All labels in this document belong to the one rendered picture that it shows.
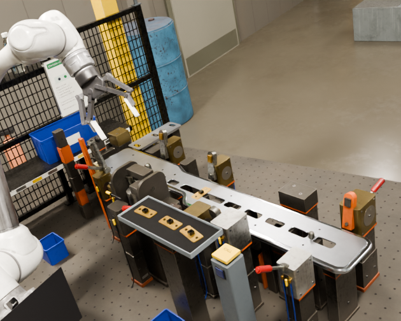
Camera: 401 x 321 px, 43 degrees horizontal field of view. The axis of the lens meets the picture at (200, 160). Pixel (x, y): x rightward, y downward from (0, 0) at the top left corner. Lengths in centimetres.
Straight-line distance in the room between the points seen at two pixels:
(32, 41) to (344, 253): 111
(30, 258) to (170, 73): 313
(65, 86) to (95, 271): 99
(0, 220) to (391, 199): 164
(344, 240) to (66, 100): 165
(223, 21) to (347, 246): 553
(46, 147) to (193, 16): 417
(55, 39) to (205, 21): 514
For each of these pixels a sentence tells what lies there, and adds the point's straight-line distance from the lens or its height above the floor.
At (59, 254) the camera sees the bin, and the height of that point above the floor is 73.
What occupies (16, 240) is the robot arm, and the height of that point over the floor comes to 103.
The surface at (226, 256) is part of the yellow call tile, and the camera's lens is 146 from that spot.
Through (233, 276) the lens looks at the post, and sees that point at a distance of 149.
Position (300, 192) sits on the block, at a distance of 191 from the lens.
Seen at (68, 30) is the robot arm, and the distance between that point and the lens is 167.
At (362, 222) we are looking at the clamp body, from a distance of 179.
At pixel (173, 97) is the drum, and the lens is 500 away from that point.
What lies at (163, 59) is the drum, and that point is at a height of 70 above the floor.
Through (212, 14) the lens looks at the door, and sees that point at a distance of 676.
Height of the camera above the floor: 209
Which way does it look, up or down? 28 degrees down
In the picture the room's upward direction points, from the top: 13 degrees counter-clockwise
